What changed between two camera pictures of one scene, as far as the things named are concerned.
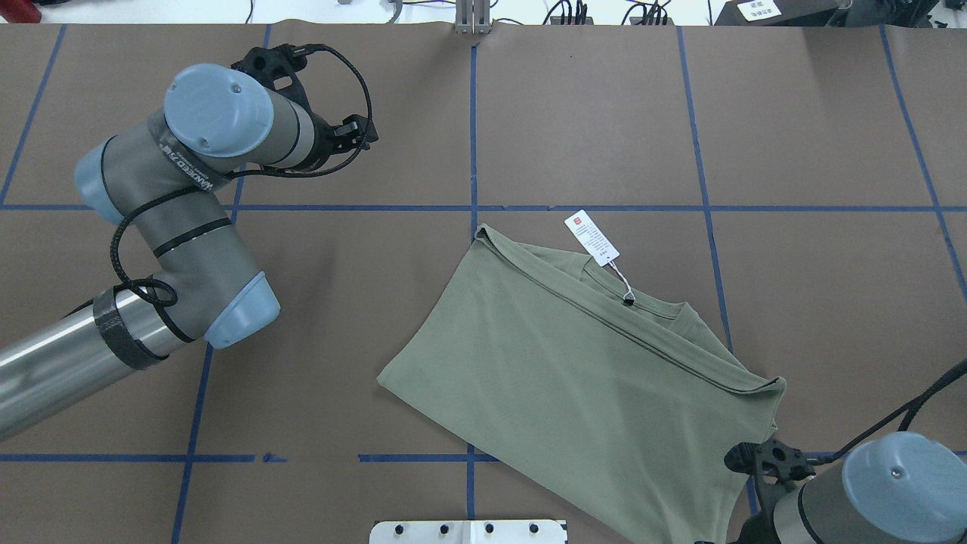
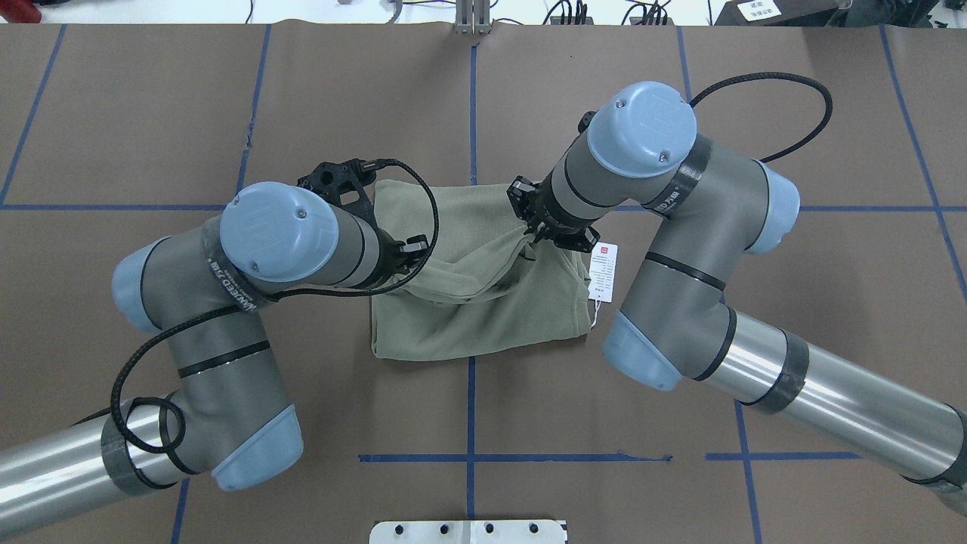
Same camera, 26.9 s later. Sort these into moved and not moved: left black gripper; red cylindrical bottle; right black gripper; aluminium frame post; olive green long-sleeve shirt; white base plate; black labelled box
Moved: olive green long-sleeve shirt; left black gripper; right black gripper
Not moved: aluminium frame post; black labelled box; white base plate; red cylindrical bottle
